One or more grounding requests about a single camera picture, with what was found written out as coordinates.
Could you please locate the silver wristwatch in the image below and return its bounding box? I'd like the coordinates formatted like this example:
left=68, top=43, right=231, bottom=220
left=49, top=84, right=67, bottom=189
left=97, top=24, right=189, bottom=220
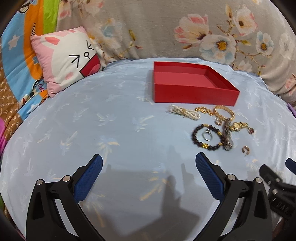
left=222, top=118, right=233, bottom=151

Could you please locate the white pearl bracelet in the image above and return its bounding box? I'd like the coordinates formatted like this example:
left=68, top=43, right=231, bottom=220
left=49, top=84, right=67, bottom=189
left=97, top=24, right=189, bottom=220
left=167, top=104, right=201, bottom=121

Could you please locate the gold hoop earring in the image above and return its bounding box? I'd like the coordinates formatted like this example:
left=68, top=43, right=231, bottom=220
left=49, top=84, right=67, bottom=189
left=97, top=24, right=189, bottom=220
left=215, top=118, right=222, bottom=126
left=242, top=146, right=250, bottom=155

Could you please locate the purple object at edge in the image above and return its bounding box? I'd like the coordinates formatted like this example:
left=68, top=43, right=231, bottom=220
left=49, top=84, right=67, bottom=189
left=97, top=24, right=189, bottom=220
left=287, top=103, right=296, bottom=117

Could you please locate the light blue palm sheet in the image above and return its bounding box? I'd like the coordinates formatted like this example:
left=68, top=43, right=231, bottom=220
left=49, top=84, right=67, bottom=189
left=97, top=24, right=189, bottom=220
left=1, top=58, right=295, bottom=240

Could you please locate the gold wristwatch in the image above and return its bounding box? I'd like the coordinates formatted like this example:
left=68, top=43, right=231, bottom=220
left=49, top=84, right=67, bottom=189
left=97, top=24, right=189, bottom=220
left=229, top=121, right=248, bottom=132

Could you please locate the gold woven cuff bangle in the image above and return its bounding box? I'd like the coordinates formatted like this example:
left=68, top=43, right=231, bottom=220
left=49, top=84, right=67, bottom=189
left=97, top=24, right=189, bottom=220
left=213, top=105, right=235, bottom=121

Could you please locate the red cardboard box tray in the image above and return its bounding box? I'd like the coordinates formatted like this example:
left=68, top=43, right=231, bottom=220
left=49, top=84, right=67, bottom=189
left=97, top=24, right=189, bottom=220
left=152, top=61, right=240, bottom=106

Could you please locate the colourful cartoon bedsheet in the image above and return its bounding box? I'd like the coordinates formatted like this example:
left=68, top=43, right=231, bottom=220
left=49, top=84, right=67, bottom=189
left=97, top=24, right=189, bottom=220
left=1, top=1, right=59, bottom=151

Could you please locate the pink white cat pillow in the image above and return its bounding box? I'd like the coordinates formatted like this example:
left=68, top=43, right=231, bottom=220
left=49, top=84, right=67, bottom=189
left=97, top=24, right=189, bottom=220
left=30, top=26, right=103, bottom=98

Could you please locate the grey floral blanket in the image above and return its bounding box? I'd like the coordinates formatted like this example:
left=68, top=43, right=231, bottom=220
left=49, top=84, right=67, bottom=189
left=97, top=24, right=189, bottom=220
left=57, top=1, right=295, bottom=105

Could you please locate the dark bead bracelet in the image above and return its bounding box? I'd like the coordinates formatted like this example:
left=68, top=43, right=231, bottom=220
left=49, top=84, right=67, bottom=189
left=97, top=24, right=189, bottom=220
left=191, top=124, right=226, bottom=150

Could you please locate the silver ring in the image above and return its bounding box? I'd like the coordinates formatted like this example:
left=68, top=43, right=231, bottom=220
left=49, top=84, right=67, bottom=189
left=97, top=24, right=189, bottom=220
left=202, top=129, right=213, bottom=142

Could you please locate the gold chain necklace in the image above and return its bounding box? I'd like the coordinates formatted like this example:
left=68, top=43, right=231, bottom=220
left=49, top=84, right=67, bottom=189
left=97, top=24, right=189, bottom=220
left=194, top=105, right=216, bottom=117

